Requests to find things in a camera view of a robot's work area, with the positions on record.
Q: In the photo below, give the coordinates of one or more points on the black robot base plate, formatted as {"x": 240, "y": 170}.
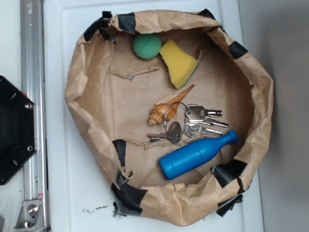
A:
{"x": 17, "y": 130}

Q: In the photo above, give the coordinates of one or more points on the silver key top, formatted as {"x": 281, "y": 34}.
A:
{"x": 196, "y": 112}

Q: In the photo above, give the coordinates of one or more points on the silver key bottom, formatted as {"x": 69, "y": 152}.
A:
{"x": 192, "y": 129}

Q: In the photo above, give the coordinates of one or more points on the silver key middle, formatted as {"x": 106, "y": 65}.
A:
{"x": 207, "y": 121}

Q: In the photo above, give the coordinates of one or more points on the blue plastic bottle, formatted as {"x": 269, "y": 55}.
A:
{"x": 194, "y": 154}

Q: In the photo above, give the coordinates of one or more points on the yellow green sponge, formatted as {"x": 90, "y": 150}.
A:
{"x": 180, "y": 64}

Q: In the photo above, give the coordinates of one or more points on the silver key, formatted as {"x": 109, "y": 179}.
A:
{"x": 196, "y": 112}
{"x": 207, "y": 121}
{"x": 192, "y": 129}

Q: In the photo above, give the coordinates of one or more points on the dark round-head key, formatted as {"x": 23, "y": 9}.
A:
{"x": 173, "y": 134}

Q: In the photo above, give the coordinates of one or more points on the green foam ball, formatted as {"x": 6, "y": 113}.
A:
{"x": 147, "y": 46}

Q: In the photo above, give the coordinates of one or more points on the brown spiral seashell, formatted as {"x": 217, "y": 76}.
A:
{"x": 166, "y": 108}

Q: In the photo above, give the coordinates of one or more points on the brown paper bag bin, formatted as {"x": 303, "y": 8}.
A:
{"x": 110, "y": 93}

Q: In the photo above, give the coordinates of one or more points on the aluminium frame rail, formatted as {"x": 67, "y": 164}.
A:
{"x": 33, "y": 83}

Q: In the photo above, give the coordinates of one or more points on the metal corner bracket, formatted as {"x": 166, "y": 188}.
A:
{"x": 31, "y": 217}

